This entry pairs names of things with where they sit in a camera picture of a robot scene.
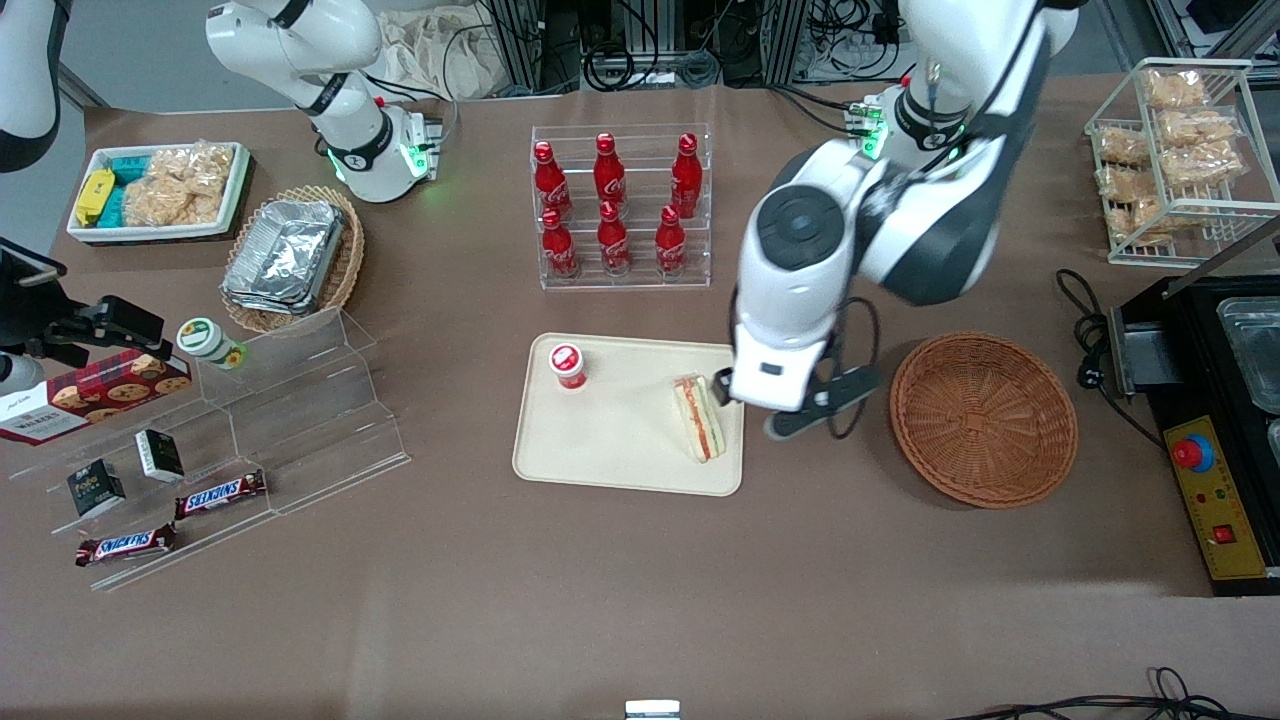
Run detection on triangular sandwich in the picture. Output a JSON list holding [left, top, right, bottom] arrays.
[[671, 373, 729, 465]]

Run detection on beige plastic tray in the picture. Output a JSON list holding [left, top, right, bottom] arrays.
[[512, 333, 748, 498]]

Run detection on round brown wicker basket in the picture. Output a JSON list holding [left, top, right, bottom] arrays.
[[889, 332, 1079, 510]]

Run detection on oval light wicker basket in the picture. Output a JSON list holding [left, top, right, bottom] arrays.
[[220, 185, 366, 335]]

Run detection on red tartan cookie box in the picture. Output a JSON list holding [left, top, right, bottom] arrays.
[[0, 348, 193, 447]]

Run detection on small black carton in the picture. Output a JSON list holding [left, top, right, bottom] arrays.
[[135, 428, 187, 484], [67, 458, 127, 519]]

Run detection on red cola bottle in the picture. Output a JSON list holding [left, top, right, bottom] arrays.
[[654, 205, 689, 279], [533, 141, 574, 221], [594, 133, 629, 207], [540, 208, 581, 280], [597, 201, 634, 277], [670, 133, 703, 220]]

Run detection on clear acrylic bottle rack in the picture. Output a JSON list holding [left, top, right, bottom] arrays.
[[530, 123, 713, 292]]

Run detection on red lidded cup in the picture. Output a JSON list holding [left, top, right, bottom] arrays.
[[548, 343, 589, 392]]

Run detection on green lidded yogurt cup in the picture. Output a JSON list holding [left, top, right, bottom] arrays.
[[177, 317, 247, 372]]

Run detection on yellow snack packet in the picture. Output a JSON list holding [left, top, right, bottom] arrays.
[[75, 168, 117, 228]]

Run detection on teal snack packet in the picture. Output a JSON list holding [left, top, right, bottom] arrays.
[[98, 154, 153, 228]]

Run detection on white rectangular snack bin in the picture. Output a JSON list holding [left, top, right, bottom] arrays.
[[67, 142, 252, 245]]

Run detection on brown Snickers bar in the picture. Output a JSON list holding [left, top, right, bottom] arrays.
[[174, 469, 269, 521], [75, 522, 179, 569]]

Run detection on clear bag rice crackers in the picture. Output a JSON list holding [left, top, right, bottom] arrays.
[[124, 144, 237, 228]]

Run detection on stack of foil trays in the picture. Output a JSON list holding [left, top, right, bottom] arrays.
[[222, 198, 347, 317]]

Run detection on clear acrylic step shelf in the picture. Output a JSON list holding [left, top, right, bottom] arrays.
[[8, 305, 412, 593]]

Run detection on bagged fried snack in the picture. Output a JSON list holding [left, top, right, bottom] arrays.
[[1097, 127, 1153, 167], [1143, 70, 1212, 112], [1157, 108, 1243, 151], [1160, 146, 1248, 193], [1097, 165, 1173, 247]]

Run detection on black countertop machine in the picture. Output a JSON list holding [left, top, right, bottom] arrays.
[[1108, 215, 1280, 598]]

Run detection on beige crumpled cloth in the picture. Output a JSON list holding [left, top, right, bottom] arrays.
[[375, 8, 501, 101]]

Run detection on steel pan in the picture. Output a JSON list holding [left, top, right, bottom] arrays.
[[1216, 296, 1280, 415]]

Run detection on dark left wrist camera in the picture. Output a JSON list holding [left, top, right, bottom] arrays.
[[764, 367, 883, 441]]

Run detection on dark wrist camera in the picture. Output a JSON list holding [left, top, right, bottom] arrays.
[[40, 295, 167, 367], [764, 367, 883, 441]]

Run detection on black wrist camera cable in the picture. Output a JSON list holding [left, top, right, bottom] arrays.
[[822, 294, 883, 441]]

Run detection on dark right wrist camera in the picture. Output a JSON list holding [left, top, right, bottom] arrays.
[[40, 295, 167, 367]]

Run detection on black left arm base cables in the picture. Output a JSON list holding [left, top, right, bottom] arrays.
[[765, 83, 873, 137]]

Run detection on black power cable with plug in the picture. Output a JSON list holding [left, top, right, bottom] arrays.
[[1056, 268, 1169, 449]]

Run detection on black right arm base cable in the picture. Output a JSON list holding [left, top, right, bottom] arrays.
[[362, 72, 461, 156]]

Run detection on white wire basket rack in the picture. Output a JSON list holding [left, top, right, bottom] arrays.
[[1085, 58, 1280, 269]]

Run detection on black floor cables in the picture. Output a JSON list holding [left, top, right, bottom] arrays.
[[945, 667, 1280, 720]]

